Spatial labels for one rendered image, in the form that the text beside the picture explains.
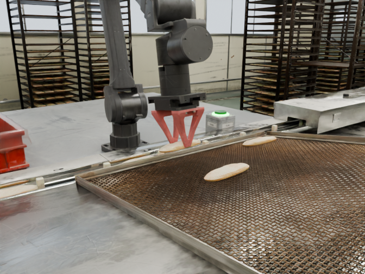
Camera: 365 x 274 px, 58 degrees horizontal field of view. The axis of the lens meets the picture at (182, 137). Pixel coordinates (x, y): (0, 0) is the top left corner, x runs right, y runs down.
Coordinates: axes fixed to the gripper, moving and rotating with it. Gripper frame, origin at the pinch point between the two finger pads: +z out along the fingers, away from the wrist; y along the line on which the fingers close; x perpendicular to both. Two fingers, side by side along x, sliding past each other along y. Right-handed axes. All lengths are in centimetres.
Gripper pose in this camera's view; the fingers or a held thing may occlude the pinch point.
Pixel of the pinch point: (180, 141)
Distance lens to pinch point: 64.2
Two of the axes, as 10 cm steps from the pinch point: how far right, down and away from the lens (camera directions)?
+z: 0.9, 9.8, 1.7
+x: -7.4, 1.8, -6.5
